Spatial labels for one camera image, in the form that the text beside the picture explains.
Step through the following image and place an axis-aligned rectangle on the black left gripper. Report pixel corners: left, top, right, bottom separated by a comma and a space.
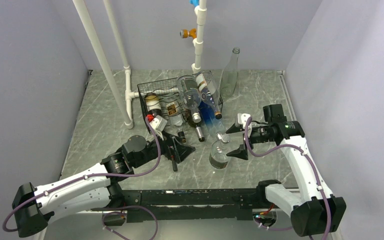
133, 128, 195, 168

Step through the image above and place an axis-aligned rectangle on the clear round glass bottle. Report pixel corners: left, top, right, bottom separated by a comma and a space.
208, 132, 231, 170

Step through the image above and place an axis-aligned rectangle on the dark bottle black capsule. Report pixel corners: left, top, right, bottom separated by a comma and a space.
166, 100, 187, 143

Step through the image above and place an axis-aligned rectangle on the dark bottle gold foil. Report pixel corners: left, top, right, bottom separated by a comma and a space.
144, 92, 163, 117

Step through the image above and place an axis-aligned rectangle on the clear bottle black cap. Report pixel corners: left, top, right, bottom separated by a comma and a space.
195, 70, 222, 120

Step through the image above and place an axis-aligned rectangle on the clear bottle black gold label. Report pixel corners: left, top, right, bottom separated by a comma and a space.
220, 47, 240, 99

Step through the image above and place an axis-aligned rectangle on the clear bottle silver cap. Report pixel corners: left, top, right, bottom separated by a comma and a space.
176, 74, 202, 123

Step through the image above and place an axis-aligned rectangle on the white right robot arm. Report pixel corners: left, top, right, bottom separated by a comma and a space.
227, 104, 347, 240

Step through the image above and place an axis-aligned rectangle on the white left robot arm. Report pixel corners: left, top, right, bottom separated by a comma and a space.
11, 132, 196, 238

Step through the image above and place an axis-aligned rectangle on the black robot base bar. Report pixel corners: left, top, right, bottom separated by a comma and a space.
93, 184, 275, 223

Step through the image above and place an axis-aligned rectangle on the blue glass bottle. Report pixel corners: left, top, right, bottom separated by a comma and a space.
198, 102, 226, 138

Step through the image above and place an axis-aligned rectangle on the dark bottle silver capsule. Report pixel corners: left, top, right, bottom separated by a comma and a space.
185, 109, 206, 142

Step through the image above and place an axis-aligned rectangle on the white pipe with tee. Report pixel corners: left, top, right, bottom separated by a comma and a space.
103, 0, 139, 128

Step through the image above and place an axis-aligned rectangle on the orange valve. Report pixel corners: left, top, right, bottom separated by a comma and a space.
179, 28, 197, 39

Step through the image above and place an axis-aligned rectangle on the white pipe with valves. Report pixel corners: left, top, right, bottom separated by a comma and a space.
191, 0, 207, 74

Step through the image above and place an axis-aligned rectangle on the blue valve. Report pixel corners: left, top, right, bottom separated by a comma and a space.
189, 0, 200, 7

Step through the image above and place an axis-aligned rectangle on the slanted white pipe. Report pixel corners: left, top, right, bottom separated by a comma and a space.
72, 0, 134, 129

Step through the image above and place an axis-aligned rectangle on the black handled tool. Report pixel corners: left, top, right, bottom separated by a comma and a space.
169, 146, 178, 172

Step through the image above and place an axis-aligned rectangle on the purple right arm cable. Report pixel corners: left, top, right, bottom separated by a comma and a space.
243, 116, 333, 240

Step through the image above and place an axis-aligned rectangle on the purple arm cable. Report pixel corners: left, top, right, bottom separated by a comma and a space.
2, 115, 162, 233
243, 116, 333, 240

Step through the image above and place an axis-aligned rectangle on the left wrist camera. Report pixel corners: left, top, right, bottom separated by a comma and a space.
145, 114, 168, 140

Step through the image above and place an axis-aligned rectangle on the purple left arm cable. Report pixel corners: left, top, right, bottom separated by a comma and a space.
2, 115, 162, 233

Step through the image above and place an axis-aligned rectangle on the black wire wine rack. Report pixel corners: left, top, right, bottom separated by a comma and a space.
137, 73, 223, 127

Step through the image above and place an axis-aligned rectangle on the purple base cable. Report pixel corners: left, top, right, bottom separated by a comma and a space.
101, 202, 160, 240

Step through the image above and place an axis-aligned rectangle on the aluminium frame rail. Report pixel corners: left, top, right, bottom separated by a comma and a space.
32, 187, 345, 240

